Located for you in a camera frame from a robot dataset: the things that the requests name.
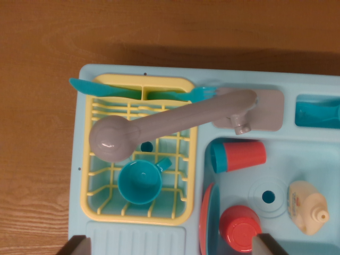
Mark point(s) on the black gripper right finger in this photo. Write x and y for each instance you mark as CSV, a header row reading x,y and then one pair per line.
x,y
267,245

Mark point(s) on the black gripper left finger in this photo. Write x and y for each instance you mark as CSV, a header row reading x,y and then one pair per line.
x,y
79,246

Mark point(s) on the cream toy detergent bottle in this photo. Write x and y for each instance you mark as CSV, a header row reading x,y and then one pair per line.
x,y
302,207

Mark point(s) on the light blue toy sink unit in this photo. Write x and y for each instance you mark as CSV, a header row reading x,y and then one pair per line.
x,y
233,186

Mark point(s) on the red plastic toy mug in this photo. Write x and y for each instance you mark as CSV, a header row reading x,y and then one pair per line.
x,y
239,228

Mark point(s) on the yellow plastic dish rack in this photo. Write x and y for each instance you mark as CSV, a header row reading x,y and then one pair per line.
x,y
87,202

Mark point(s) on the red plastic toy plate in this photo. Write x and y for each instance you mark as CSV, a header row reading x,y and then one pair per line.
x,y
203,223

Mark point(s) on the teal plastic toy mug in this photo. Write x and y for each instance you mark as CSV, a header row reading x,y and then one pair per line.
x,y
139,183

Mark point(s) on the red plastic tumbler cup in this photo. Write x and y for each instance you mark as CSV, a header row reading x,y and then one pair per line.
x,y
245,156

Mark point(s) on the teal plastic tumbler cup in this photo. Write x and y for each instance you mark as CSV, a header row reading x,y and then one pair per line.
x,y
219,158

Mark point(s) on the teal toy dish brush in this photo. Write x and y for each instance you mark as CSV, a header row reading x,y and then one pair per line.
x,y
316,112

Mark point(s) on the grey toy faucet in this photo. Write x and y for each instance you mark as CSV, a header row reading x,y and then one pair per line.
x,y
170,119

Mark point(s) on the teal plastic toy knife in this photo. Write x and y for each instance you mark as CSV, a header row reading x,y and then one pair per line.
x,y
93,87

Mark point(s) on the teal plastic toy fork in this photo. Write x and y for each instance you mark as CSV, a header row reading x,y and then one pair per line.
x,y
191,95

